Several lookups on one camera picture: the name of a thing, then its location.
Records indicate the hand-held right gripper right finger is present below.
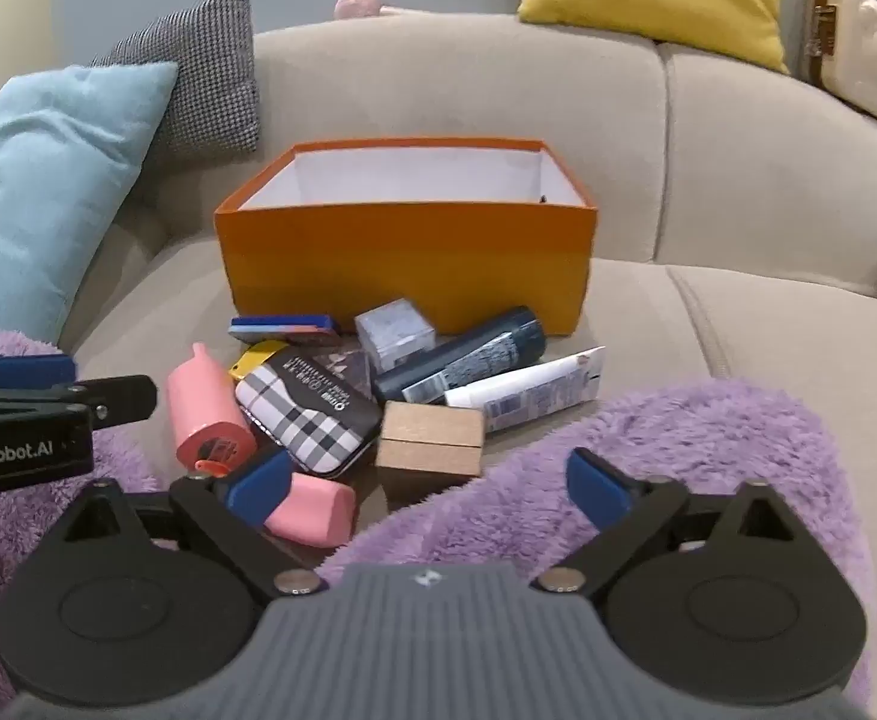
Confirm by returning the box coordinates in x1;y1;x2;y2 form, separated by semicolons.
536;448;837;593

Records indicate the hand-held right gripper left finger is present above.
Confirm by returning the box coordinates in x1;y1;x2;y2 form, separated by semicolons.
49;450;326;599

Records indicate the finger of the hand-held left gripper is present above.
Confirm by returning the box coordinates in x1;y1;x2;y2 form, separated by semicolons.
0;354;78;391
0;376;159;430

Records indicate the pink rectangular block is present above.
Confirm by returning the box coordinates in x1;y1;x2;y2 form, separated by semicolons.
266;471;357;547

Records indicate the plaid tin case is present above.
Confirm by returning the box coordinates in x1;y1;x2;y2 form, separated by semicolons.
235;347;383;479

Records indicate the pink bottle-shaped toy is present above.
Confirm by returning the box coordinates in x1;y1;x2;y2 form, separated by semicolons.
166;343;257;475

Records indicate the white lotion tube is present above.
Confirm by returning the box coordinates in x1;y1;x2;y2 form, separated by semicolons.
444;346;606;434

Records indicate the small brown cardboard box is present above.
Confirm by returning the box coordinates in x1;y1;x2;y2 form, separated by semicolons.
374;401;486;503

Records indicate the dark blue bottle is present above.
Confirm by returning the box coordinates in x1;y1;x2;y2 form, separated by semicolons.
371;306;546;404

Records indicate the clear grey cube box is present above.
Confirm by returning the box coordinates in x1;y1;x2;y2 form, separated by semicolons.
355;300;437;374

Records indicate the orange cardboard box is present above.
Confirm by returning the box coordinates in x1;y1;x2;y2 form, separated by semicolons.
214;137;599;337

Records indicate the purple fuzzy blanket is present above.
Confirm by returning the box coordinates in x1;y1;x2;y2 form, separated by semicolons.
0;334;877;720

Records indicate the yellow tape measure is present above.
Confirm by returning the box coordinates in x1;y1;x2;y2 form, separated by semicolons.
229;340;290;383

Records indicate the light blue pillow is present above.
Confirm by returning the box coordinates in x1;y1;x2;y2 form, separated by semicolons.
0;61;179;350

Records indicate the houndstooth pillow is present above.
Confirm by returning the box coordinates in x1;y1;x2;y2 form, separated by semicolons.
89;0;261;158

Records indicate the beige fabric sofa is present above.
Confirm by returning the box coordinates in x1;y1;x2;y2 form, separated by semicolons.
0;0;877;563

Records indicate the pink plush toy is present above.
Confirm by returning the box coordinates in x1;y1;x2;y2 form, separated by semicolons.
334;0;410;21

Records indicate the cream handbag with brown straps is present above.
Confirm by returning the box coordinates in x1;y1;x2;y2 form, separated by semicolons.
798;0;877;143

